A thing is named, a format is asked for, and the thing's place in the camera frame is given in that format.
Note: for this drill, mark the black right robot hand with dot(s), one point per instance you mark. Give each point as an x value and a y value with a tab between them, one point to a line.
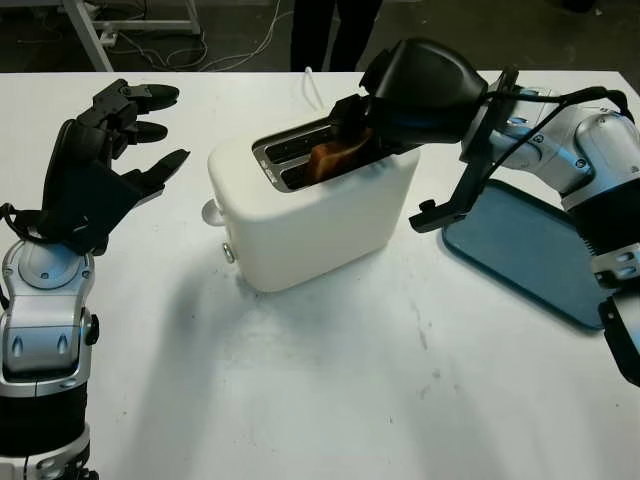
430	90

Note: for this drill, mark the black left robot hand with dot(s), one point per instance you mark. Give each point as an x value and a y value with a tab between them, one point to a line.
75	145

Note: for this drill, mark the brown toast slice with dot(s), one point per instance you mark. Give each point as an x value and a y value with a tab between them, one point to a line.
335	157

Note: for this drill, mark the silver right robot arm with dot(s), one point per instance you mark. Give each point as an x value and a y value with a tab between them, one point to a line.
590	150

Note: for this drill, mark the person in black trousers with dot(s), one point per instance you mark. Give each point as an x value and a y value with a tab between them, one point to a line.
335	30

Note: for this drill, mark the white toaster lever knob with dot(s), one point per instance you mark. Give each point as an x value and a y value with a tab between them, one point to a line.
212	212

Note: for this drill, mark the white two-slot toaster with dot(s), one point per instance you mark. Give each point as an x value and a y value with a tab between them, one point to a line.
320	235

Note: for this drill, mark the silver toaster dial knob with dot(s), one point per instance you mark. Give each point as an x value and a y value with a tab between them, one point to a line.
229	252

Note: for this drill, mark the white floor power strip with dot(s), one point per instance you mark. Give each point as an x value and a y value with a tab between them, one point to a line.
110	39

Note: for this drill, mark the white metal table leg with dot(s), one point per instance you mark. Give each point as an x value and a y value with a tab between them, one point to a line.
95	35

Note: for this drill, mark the blue plastic tray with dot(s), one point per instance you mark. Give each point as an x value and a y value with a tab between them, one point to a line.
525	260

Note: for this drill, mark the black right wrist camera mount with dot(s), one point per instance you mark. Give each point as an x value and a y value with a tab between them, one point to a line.
475	160

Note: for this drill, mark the white metal rack frame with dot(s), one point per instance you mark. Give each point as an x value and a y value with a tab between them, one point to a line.
150	25

